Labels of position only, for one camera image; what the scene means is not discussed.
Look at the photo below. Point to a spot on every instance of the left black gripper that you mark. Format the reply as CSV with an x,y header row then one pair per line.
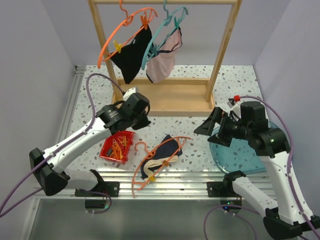
x,y
144,122

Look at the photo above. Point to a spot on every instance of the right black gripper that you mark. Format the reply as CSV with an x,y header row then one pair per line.
x,y
220,138

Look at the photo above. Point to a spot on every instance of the orange hanger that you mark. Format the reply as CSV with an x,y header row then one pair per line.
x,y
137,182
106,43

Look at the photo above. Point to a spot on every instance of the navy underwear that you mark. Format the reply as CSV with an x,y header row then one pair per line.
x,y
163,152

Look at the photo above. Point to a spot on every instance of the orange clip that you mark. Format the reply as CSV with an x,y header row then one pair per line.
x,y
144,21
165,163

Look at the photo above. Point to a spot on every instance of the yellow clip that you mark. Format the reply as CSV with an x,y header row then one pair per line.
x,y
118,46
152,178

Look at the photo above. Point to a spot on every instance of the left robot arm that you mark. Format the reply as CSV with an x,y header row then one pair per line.
x,y
49,165

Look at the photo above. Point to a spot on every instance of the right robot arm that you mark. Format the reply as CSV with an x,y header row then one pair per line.
x,y
288,215

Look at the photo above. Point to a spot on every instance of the pink underwear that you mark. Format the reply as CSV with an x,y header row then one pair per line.
x,y
160,66

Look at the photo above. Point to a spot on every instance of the black underwear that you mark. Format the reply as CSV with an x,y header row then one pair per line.
x,y
129,60

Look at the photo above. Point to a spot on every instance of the teal hanger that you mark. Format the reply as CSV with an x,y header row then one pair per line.
x,y
180,13

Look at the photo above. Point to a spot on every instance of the wooden clothes rack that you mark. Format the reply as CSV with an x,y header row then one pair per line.
x,y
180,96

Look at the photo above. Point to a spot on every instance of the blue transparent tray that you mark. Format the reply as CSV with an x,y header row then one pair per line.
x,y
253,151

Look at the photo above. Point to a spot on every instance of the red bin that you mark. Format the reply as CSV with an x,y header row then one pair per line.
x,y
117,146

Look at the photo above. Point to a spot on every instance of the teal clip lower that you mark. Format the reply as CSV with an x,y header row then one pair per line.
x,y
153,51

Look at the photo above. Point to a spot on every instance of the teal clip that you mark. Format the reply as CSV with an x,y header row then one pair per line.
x,y
153,51
177,23

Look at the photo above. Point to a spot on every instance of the teal clip upper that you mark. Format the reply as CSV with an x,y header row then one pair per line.
x,y
177,23

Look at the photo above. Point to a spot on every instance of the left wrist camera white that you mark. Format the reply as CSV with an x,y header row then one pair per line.
x,y
129,92

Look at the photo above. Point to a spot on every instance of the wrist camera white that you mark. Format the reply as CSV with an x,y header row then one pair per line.
x,y
129,92
234,105

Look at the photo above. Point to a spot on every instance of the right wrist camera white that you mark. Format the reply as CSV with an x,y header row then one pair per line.
x,y
234,105

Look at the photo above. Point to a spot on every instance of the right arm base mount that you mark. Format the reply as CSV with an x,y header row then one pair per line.
x,y
224,188

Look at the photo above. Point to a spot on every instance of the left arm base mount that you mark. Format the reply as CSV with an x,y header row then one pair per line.
x,y
110,188

